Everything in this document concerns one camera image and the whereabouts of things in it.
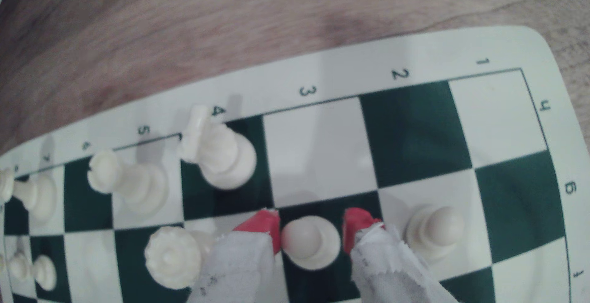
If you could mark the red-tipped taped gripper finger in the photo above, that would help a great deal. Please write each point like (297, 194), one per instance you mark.
(392, 275)
(239, 270)

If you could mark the white pawn chess piece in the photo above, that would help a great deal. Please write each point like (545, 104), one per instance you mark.
(306, 242)
(42, 273)
(433, 231)

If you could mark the white queen chess piece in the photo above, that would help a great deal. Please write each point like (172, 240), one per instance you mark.
(173, 257)

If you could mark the white knight chess piece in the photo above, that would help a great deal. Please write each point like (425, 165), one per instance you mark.
(221, 153)

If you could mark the white rook chess piece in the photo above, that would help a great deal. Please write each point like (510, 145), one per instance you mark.
(129, 183)

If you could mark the green and white chess mat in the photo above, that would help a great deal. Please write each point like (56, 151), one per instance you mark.
(415, 128)

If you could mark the white bishop chess piece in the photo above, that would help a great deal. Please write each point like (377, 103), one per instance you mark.
(39, 197)

